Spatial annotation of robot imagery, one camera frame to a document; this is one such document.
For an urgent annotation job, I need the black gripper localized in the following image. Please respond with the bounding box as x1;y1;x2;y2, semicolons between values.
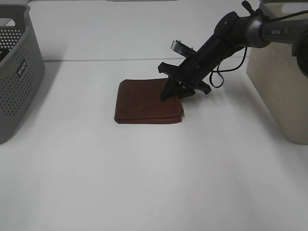
158;36;229;101

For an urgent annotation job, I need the brown towel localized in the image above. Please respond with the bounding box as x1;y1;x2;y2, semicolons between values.
114;78;184;124

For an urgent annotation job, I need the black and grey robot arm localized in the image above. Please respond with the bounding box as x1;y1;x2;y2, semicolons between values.
158;0;308;101

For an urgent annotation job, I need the beige basket with grey rim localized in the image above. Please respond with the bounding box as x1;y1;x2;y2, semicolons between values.
246;0;308;145

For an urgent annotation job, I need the grey perforated plastic basket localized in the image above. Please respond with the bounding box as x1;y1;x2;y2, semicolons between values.
0;4;45;143

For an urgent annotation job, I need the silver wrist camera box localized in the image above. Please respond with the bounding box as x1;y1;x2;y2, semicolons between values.
170;40;196;58

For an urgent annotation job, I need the black cable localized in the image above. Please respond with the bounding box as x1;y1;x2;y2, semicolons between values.
209;46;249;88

